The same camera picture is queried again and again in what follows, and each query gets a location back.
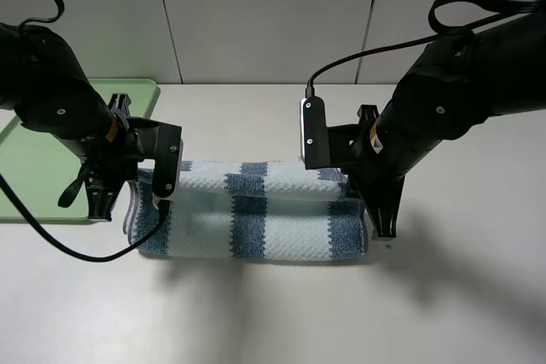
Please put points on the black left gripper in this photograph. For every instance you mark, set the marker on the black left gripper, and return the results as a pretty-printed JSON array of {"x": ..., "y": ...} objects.
[{"x": 108, "y": 164}]

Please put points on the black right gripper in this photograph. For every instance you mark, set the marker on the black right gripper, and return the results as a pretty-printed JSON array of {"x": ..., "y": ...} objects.
[{"x": 367, "y": 153}]

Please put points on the blue white striped towel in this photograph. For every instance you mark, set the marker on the blue white striped towel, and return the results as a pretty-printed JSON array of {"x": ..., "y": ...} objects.
[{"x": 271, "y": 211}]

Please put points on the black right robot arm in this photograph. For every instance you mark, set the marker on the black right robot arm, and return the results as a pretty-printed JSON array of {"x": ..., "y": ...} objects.
[{"x": 488, "y": 68}]

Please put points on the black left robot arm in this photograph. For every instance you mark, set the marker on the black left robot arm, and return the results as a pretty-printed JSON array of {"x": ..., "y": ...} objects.
[{"x": 43, "y": 83}]

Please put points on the green plastic tray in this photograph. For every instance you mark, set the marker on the green plastic tray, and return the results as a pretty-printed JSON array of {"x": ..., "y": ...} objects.
[{"x": 38, "y": 167}]

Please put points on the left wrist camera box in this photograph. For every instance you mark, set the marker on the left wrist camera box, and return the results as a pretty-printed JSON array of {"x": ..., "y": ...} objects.
[{"x": 167, "y": 159}]

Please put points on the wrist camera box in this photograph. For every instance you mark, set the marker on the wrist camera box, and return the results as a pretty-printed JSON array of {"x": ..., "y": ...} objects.
[
  {"x": 314, "y": 146},
  {"x": 167, "y": 159}
]

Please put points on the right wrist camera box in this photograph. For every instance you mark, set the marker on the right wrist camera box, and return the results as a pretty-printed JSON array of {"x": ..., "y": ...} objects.
[{"x": 314, "y": 146}]

